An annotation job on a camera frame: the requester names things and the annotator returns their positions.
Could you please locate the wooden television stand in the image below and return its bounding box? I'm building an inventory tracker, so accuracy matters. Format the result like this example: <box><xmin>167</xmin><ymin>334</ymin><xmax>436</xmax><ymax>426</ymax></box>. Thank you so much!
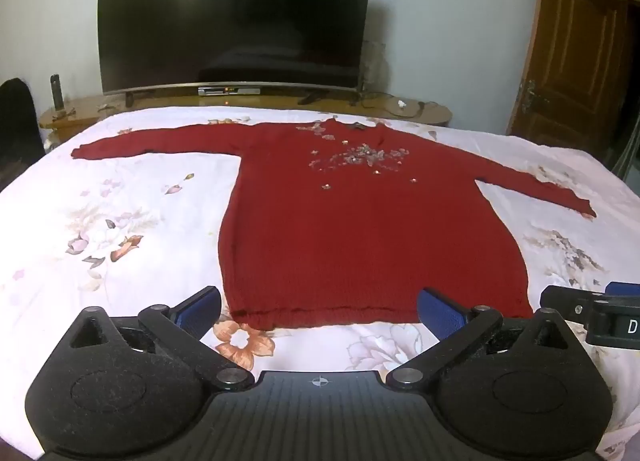
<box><xmin>39</xmin><ymin>90</ymin><xmax>453</xmax><ymax>142</ymax></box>

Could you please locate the black television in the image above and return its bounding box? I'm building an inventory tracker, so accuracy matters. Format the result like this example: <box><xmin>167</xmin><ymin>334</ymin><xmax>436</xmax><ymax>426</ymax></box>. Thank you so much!
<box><xmin>96</xmin><ymin>0</ymin><xmax>376</xmax><ymax>106</ymax></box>

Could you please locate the silver set-top box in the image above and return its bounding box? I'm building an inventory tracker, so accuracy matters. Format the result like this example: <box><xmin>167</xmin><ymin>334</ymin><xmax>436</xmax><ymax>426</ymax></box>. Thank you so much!
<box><xmin>198</xmin><ymin>86</ymin><xmax>262</xmax><ymax>97</ymax></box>

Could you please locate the red knit sweater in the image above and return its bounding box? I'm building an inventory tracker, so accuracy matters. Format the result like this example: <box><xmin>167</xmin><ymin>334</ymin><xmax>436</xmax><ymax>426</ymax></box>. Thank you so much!
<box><xmin>70</xmin><ymin>118</ymin><xmax>598</xmax><ymax>332</ymax></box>

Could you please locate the floral white bedsheet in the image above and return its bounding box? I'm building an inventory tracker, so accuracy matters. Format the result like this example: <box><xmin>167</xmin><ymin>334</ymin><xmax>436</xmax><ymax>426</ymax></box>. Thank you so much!
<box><xmin>0</xmin><ymin>105</ymin><xmax>640</xmax><ymax>461</ymax></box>

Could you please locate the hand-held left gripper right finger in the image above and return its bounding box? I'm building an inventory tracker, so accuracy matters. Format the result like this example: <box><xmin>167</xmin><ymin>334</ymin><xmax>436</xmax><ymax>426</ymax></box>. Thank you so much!
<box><xmin>387</xmin><ymin>288</ymin><xmax>576</xmax><ymax>390</ymax></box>

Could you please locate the brown wooden door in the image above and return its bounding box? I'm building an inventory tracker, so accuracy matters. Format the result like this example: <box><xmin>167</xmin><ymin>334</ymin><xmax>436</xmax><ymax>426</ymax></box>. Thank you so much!
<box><xmin>506</xmin><ymin>0</ymin><xmax>636</xmax><ymax>162</ymax></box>

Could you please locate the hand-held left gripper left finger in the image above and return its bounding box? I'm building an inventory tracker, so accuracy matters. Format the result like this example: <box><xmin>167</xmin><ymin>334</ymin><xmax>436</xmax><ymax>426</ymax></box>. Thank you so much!
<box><xmin>67</xmin><ymin>286</ymin><xmax>253</xmax><ymax>392</ymax></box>

